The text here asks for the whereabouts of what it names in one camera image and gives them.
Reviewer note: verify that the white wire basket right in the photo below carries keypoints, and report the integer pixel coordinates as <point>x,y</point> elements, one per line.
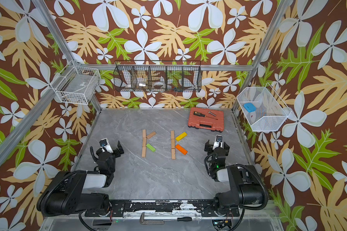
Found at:
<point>272,111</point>

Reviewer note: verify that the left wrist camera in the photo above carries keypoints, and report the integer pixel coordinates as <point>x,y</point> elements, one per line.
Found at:
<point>104,143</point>

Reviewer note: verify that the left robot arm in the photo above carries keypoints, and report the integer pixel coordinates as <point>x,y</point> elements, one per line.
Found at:
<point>66,194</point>

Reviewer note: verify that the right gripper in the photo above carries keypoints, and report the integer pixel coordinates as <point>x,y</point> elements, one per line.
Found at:
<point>210,149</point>

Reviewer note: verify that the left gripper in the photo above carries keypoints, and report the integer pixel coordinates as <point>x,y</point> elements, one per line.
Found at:
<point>116,152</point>

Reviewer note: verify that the screwdriver in case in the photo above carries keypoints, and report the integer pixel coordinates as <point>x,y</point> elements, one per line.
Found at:
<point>210,116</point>

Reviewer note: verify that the green block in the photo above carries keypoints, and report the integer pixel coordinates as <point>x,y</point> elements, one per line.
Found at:
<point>150,147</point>

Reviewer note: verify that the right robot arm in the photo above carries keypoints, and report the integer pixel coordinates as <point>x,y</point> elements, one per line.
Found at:
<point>246,188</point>

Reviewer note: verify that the wooden block diagonal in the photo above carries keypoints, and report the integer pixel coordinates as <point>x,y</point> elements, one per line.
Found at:
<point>151,135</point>

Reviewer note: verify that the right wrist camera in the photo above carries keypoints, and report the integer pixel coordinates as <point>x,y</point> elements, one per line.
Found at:
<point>218,142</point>

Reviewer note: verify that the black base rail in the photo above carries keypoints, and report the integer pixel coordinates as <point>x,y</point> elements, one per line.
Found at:
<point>200,207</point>

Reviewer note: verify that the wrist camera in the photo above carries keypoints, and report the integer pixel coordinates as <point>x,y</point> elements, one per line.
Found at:
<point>104,143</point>
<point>218,142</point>

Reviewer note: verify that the blue object in basket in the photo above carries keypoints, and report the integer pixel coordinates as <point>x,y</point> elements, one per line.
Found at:
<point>249,107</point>

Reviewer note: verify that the black wire basket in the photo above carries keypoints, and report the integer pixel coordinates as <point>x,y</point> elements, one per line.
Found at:
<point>159,76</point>

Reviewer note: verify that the white wire basket left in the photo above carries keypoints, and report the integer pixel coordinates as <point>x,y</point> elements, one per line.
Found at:
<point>76,84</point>

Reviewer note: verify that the red tool case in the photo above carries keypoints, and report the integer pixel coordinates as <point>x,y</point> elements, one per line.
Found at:
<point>205,123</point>

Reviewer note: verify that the white wire basket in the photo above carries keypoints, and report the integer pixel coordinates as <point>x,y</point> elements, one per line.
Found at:
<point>272,111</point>
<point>76,84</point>

